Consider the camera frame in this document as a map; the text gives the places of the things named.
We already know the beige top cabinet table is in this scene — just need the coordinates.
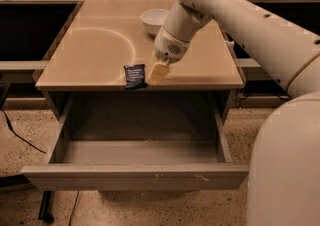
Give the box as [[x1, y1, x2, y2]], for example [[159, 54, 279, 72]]
[[36, 0, 243, 116]]

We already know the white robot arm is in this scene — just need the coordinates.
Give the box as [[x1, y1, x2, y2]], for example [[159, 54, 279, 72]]
[[148, 0, 320, 226]]

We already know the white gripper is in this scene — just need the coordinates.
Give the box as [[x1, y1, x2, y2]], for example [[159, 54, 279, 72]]
[[148, 27, 190, 85]]

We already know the dark blue snack bar wrapper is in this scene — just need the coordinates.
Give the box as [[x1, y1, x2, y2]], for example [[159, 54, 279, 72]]
[[124, 64, 147, 90]]

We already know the black stand foot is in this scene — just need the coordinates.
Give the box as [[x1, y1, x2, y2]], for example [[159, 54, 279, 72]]
[[38, 191, 54, 223]]

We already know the black floor cable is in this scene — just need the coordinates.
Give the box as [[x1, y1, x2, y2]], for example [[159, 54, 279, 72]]
[[0, 108, 47, 155]]

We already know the open grey top drawer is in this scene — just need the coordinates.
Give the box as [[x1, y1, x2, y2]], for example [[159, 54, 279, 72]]
[[22, 91, 248, 191]]

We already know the white ceramic bowl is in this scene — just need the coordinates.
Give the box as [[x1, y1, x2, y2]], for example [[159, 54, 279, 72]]
[[140, 9, 169, 36]]

